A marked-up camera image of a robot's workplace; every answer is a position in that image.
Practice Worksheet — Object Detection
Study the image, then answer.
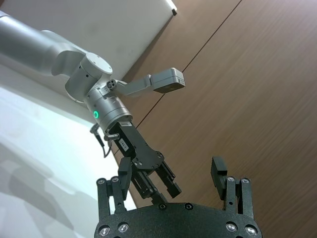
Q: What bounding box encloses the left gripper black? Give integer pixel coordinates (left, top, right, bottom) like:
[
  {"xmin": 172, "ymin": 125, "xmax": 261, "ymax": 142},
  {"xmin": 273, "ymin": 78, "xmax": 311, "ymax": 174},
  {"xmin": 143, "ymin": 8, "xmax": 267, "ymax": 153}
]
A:
[{"xmin": 106, "ymin": 121, "xmax": 182, "ymax": 205}]

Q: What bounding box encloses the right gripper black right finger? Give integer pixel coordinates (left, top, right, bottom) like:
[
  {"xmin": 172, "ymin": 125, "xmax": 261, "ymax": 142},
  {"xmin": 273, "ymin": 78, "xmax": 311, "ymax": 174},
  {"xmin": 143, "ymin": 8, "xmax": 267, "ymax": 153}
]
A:
[{"xmin": 210, "ymin": 156, "xmax": 255, "ymax": 219}]

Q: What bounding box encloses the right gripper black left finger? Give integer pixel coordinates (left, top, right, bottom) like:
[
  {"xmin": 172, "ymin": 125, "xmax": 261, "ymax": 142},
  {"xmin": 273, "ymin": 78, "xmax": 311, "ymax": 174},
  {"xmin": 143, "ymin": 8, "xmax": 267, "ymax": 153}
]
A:
[{"xmin": 97, "ymin": 157, "xmax": 132, "ymax": 221}]

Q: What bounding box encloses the white table cloth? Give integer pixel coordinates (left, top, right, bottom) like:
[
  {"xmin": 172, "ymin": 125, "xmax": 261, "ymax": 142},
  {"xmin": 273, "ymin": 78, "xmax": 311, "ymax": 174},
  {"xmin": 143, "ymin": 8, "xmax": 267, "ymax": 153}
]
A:
[{"xmin": 0, "ymin": 63, "xmax": 138, "ymax": 238}]

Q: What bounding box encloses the white flat panel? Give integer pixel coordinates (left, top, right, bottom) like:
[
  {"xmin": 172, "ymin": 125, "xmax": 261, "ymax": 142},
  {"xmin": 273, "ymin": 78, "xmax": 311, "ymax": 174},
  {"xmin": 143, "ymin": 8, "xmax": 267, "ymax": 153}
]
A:
[{"xmin": 0, "ymin": 0, "xmax": 178, "ymax": 83}]

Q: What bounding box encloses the thin dark gripper cable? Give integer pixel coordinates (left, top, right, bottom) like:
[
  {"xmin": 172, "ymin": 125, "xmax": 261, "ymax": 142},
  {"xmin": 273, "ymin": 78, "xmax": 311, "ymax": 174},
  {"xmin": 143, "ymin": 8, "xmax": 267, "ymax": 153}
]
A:
[{"xmin": 89, "ymin": 124, "xmax": 120, "ymax": 159}]

